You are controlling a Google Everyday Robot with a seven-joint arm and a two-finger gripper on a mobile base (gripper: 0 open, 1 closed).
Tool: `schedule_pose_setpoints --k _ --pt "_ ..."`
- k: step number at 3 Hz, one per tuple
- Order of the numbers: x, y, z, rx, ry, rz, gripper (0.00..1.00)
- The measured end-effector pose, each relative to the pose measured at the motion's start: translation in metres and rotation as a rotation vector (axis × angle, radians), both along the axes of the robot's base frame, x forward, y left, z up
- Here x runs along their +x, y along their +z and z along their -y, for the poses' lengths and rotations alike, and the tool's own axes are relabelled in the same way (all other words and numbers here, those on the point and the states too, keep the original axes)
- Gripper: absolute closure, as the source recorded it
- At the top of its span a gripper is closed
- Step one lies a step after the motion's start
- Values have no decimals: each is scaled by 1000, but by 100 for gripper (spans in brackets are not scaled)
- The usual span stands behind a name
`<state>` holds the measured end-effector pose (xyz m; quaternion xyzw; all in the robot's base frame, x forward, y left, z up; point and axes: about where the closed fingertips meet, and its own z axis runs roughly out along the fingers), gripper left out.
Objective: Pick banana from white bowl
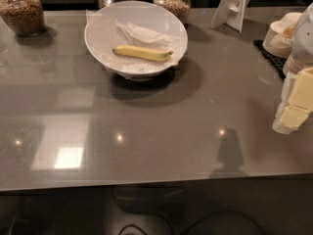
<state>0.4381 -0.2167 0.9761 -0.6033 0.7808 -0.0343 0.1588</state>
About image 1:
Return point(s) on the yellow banana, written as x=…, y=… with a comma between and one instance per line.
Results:
x=142, y=53

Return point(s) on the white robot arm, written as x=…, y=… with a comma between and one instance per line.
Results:
x=301, y=56

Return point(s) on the white bowl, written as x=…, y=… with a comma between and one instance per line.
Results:
x=137, y=17

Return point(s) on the black mesh mat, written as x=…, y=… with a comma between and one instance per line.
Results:
x=276, y=63

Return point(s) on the stacked white paper bowls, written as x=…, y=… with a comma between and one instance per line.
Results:
x=278, y=39

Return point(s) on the white folded sign stand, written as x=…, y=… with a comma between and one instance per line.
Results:
x=231, y=13

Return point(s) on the right glass jar of grains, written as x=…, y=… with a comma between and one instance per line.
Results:
x=179, y=8

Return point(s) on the glass jar of grains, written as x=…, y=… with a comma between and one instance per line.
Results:
x=23, y=17
x=179, y=8

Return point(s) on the white paper liner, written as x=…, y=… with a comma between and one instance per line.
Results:
x=104, y=36

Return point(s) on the left glass jar of grains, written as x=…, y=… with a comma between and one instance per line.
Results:
x=23, y=17

